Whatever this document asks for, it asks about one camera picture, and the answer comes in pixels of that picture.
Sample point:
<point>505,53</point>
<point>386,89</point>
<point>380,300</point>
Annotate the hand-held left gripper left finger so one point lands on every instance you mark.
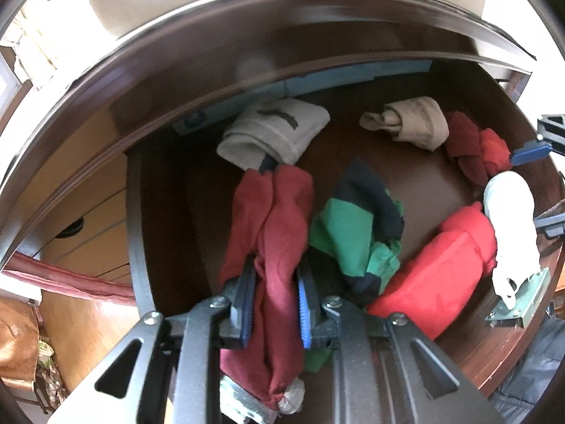
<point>247,313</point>

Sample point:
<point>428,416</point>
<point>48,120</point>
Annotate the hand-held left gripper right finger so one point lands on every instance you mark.
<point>304,313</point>

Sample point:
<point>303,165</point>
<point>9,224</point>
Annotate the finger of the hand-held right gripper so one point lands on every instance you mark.
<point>551,223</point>
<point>529,152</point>

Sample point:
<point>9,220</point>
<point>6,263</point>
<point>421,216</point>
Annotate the white sock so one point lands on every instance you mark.
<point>512,221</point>

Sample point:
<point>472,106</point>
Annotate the maroon sock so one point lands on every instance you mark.
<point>463,137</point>

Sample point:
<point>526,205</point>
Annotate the dark red and grey underwear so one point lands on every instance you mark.
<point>273,238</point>

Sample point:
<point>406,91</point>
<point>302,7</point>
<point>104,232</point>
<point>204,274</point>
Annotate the green and black underwear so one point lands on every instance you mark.
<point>348,229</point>

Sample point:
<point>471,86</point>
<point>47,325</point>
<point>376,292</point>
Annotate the beige tan sock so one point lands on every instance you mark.
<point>419,123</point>

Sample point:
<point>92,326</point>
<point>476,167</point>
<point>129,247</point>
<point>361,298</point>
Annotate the bright red underwear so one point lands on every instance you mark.
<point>432,274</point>

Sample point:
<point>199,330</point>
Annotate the dark wooden drawer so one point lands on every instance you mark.
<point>335,159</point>

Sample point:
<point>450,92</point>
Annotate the light grey sock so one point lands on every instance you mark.
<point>273,137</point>

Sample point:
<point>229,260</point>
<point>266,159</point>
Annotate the green metal drawer lock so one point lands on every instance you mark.
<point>529,296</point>

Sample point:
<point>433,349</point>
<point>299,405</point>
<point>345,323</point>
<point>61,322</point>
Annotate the person's dark clothing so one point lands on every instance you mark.
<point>534,362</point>

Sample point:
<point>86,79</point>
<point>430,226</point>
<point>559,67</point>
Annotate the reddish wooden bar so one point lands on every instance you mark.
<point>66,276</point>

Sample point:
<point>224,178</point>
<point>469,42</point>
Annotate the light blue flat box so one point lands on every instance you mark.
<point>353,75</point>

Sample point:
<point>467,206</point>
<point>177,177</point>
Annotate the golden brown cloth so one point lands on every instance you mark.
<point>17,340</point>

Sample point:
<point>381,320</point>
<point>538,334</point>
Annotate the dark wooden table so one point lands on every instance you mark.
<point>309,31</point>

